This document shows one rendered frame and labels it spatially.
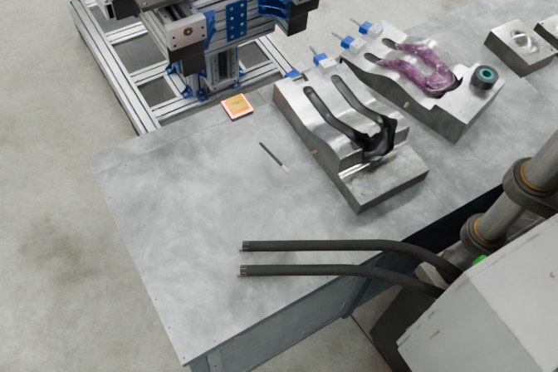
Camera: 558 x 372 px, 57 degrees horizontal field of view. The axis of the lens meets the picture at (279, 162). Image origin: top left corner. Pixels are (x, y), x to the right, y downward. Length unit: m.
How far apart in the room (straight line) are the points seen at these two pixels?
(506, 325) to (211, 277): 0.86
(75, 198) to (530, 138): 1.93
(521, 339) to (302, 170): 0.98
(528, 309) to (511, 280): 0.04
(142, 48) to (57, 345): 1.47
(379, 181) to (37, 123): 1.89
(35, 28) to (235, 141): 1.98
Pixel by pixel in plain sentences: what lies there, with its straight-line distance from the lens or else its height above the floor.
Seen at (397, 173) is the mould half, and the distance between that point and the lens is 1.58.
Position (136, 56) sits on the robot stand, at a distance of 2.78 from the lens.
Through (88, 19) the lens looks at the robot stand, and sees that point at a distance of 3.00.
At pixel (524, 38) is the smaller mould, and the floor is 0.85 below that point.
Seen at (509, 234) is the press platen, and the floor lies 1.04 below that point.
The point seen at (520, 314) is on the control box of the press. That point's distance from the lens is 0.79.
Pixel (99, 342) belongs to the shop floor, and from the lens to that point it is 2.28.
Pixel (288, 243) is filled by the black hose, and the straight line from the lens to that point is 1.41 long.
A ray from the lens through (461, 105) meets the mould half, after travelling 1.75.
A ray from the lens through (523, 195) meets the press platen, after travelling 1.14.
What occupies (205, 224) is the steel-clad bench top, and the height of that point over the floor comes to 0.80.
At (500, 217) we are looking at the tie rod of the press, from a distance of 1.25.
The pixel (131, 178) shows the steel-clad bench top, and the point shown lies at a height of 0.80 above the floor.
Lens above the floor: 2.14
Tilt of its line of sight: 56 degrees down
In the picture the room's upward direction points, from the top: 6 degrees clockwise
